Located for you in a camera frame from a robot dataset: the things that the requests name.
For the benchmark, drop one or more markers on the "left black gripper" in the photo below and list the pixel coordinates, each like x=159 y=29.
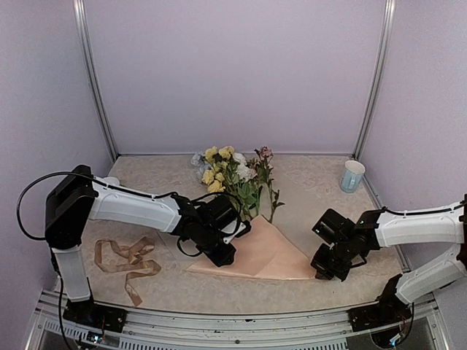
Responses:
x=220 y=259

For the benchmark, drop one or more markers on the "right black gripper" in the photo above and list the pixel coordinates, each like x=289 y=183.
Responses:
x=323 y=271

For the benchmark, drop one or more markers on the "beige wrapping paper sheet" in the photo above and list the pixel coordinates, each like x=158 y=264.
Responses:
x=263 y=253

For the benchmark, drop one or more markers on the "white rose fake flower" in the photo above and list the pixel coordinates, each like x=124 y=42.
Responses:
x=248 y=187

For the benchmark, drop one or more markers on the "yellow rose fake flower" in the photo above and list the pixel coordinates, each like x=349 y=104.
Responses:
x=221 y=178

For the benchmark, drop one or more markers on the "pink fake flower stem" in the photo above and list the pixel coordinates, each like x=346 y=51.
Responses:
x=265 y=184

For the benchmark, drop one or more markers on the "blue hydrangea fake flower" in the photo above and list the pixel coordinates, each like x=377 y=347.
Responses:
x=199 y=162

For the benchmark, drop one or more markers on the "mauve bud fake flower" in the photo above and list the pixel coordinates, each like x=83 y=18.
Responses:
x=264 y=155

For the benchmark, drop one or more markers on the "tan satin ribbon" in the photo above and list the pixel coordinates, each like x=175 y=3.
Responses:
x=135 y=265

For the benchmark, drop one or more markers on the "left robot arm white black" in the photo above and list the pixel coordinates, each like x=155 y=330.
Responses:
x=81 y=197

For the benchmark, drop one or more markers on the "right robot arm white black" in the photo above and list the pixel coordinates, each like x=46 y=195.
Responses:
x=383 y=228

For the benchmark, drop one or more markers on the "light blue mug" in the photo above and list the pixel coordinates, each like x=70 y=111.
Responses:
x=351 y=176

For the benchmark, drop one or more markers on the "white bowl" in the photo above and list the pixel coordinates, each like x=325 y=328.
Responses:
x=112 y=180

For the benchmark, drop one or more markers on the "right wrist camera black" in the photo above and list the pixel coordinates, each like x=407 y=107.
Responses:
x=333 y=227

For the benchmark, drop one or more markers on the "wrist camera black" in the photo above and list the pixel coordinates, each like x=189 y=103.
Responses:
x=221 y=215
x=333 y=227

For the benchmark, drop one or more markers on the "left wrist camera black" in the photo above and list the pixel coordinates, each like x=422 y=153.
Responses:
x=221 y=215

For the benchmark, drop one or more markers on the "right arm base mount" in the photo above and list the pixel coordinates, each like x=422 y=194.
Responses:
x=377 y=315

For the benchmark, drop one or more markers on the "front aluminium rail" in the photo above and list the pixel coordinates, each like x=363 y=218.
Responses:
x=149 y=329

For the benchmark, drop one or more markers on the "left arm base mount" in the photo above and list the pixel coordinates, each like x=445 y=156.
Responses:
x=97 y=316

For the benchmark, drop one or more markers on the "right aluminium frame post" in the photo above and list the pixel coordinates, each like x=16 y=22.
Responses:
x=376 y=82

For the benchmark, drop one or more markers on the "aluminium frame post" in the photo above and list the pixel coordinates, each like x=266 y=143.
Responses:
x=84 y=35
x=376 y=82

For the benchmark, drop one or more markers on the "left aluminium frame post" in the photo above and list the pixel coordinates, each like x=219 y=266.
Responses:
x=84 y=35

